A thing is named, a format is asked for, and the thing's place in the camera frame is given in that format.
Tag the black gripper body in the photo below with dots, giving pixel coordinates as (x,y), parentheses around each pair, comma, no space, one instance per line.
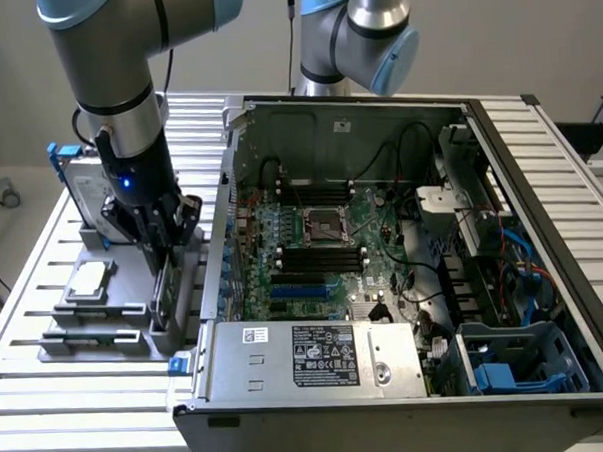
(141,175)

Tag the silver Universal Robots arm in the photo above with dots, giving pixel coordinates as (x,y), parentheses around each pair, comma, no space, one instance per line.
(109,69)

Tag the grey parts rack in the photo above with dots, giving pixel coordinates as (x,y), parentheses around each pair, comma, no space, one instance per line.
(128,276)

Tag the hard disk with blue caddy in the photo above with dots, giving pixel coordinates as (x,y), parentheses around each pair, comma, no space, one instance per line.
(82,190)

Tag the silver CPU chip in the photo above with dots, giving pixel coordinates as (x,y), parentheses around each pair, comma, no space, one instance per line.
(87,278)

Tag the green RAM stick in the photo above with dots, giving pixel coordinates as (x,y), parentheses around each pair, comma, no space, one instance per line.
(85,311)
(86,340)

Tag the black expansion slot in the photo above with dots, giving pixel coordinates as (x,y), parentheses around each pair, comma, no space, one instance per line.
(299,279)

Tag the black RAM slot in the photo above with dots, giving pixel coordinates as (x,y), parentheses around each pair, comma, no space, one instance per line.
(315,186)
(320,255)
(315,195)
(315,191)
(314,181)
(320,248)
(321,267)
(320,261)

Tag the caster wheel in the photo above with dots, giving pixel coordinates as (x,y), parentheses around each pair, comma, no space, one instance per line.
(9,196)

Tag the blue expansion slot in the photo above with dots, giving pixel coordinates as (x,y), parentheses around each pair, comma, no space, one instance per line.
(299,290)

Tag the CPU socket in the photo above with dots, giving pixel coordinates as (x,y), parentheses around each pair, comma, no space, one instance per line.
(325,225)

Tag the blue case latch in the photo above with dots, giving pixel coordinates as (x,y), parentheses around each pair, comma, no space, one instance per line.
(177,366)

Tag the silver power supply unit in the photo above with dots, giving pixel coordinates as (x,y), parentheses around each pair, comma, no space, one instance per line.
(267,367)

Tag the coin cell battery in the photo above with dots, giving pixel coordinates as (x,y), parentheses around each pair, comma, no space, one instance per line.
(378,200)

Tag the green motherboard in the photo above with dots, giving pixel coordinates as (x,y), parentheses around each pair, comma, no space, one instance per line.
(378,262)

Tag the silver chipset heatsink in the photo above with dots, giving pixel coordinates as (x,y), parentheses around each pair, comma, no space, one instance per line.
(378,312)

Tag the white fan shroud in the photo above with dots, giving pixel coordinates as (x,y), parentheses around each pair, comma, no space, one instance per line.
(440,202)

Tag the black open PC case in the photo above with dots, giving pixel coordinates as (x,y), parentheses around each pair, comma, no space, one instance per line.
(340,434)

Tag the metal drive cage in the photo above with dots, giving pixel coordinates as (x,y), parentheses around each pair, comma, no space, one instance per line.
(461,149)

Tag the blue disk bay latch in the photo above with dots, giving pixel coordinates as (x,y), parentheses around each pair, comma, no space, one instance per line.
(493,378)

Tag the grey disk bay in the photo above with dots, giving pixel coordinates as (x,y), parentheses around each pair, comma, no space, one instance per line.
(532,346)

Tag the black metal bracket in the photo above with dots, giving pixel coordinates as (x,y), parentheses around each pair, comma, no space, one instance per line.
(580,136)

